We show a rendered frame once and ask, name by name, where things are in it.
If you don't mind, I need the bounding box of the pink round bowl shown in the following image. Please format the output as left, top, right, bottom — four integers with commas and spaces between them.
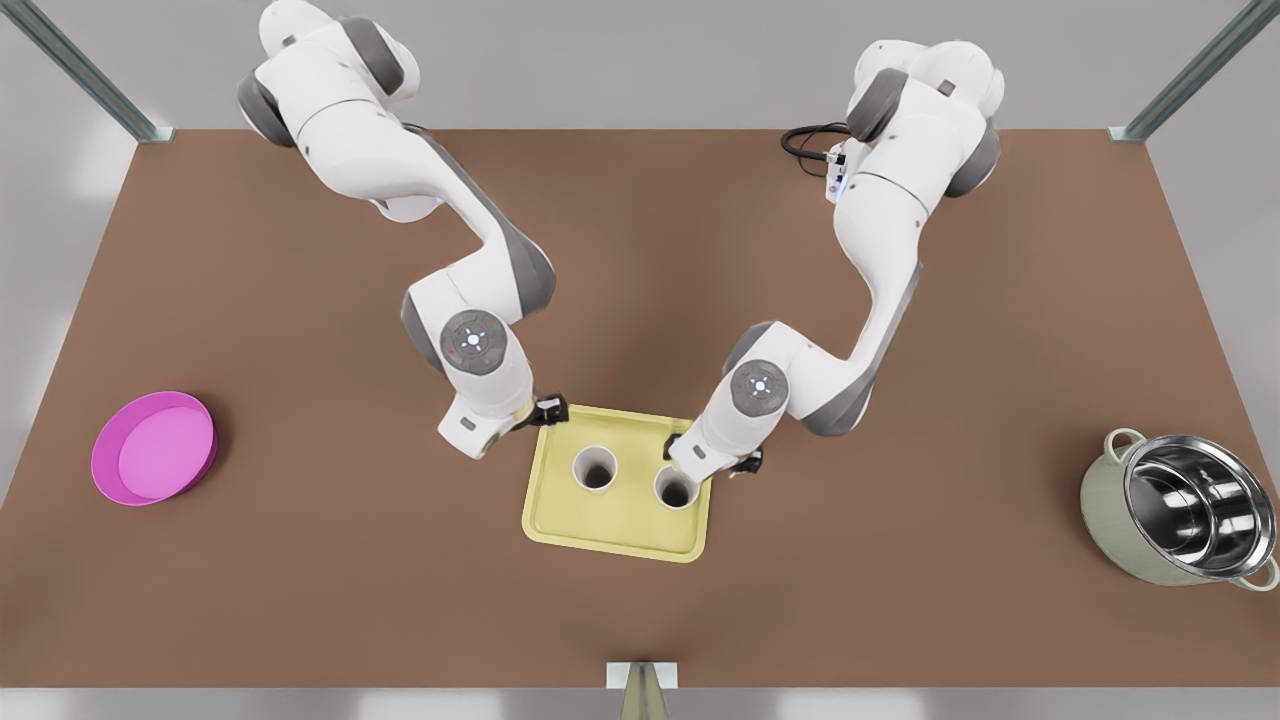
91, 391, 218, 506

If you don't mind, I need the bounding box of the grey-green steel-lined pot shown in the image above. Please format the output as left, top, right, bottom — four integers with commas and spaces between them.
1080, 428, 1280, 592

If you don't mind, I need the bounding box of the silver frame post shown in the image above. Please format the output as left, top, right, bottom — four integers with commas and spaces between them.
1108, 0, 1280, 143
0, 0, 175, 143
607, 661, 679, 720

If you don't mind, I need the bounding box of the white IKEA cup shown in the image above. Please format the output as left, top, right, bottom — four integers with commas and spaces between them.
572, 445, 620, 495
653, 464, 700, 511

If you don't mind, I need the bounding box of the yellow rectangular tray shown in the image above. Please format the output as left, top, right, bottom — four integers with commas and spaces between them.
521, 404, 713, 564

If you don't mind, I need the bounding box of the black cable loop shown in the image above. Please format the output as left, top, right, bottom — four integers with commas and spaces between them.
781, 122, 852, 179

